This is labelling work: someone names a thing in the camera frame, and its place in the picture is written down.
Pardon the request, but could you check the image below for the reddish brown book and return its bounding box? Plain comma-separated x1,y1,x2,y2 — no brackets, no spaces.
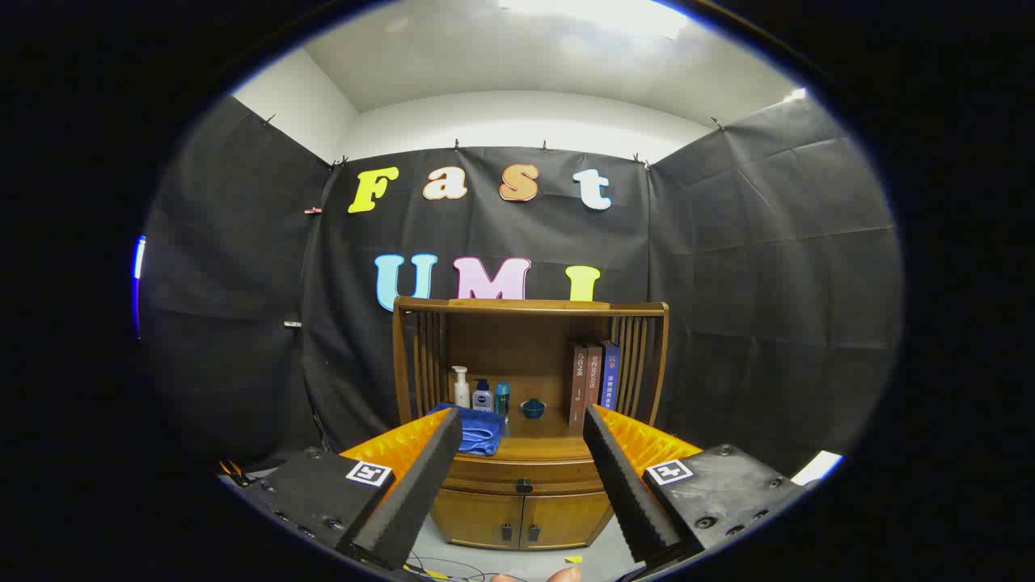
584,344,604,415

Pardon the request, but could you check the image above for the dark brown book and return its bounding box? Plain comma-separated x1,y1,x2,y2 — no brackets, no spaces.
568,344,589,429

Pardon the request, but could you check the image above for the wooden cabinet door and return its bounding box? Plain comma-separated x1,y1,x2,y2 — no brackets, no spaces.
430,487,525,550
522,489,614,550

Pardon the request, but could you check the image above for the wooden cabinet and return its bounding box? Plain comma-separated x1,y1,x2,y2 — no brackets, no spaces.
392,297,670,552

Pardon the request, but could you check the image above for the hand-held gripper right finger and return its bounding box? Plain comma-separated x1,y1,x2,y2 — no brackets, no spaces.
582,403,809,567

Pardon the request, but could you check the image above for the blue book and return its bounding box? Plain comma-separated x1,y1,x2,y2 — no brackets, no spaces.
600,340,621,413

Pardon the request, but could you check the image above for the blue folded towel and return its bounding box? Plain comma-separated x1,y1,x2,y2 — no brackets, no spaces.
427,403,504,457

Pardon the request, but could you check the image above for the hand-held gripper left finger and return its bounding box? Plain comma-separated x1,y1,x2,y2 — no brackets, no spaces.
220,407,463,571

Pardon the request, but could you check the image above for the wooden countertop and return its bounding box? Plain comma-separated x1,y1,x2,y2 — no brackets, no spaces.
449,412,595,463

